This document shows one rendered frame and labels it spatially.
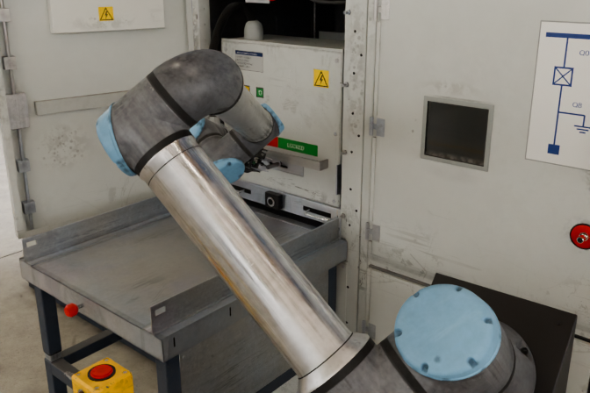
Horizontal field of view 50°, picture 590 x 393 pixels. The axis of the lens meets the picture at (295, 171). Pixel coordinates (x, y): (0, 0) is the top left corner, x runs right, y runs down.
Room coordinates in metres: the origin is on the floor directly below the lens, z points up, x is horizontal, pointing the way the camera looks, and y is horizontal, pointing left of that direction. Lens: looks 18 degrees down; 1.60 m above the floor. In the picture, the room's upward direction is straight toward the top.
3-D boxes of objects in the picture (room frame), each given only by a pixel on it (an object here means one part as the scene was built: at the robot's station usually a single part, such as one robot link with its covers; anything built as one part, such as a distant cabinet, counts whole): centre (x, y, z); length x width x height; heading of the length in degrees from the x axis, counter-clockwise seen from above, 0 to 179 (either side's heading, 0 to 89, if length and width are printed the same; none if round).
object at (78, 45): (1.95, 0.59, 1.21); 0.63 x 0.07 x 0.74; 128
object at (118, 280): (1.64, 0.30, 0.82); 0.68 x 0.62 x 0.06; 140
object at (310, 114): (1.93, 0.06, 1.15); 0.48 x 0.01 x 0.48; 50
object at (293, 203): (1.94, 0.05, 0.89); 0.54 x 0.05 x 0.06; 50
